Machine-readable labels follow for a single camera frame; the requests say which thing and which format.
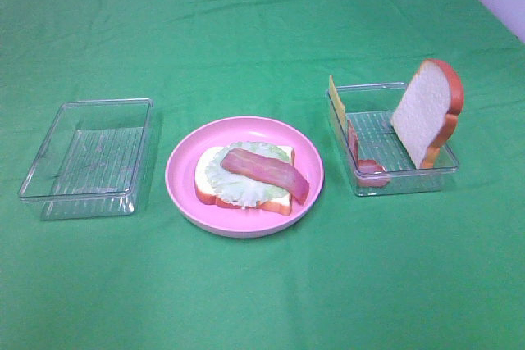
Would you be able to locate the green lettuce leaf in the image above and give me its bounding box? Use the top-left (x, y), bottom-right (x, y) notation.
top-left (203, 141), bottom-right (292, 209)

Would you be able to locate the clear plastic container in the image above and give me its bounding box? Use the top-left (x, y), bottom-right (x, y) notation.
top-left (326, 82), bottom-right (459, 197)
top-left (18, 98), bottom-right (153, 220)

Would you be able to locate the yellow cheese slice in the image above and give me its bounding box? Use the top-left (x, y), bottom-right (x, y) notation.
top-left (328, 75), bottom-right (347, 133)

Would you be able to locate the pink round plate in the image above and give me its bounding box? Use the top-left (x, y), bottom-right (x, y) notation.
top-left (165, 116), bottom-right (324, 238)

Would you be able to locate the bread slice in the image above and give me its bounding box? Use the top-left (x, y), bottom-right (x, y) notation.
top-left (194, 144), bottom-right (296, 216)
top-left (390, 59), bottom-right (464, 169)

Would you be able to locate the clear right plastic container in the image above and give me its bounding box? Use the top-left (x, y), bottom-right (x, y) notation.
top-left (326, 82), bottom-right (459, 197)

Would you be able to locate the clear left plastic container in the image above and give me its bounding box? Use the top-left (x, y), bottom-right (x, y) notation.
top-left (18, 98), bottom-right (153, 220)

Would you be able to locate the green tablecloth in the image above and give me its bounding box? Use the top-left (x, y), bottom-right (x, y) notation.
top-left (1, 0), bottom-right (524, 349)

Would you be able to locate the bacon strip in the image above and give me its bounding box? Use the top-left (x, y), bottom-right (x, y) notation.
top-left (221, 148), bottom-right (310, 204)
top-left (347, 119), bottom-right (390, 188)

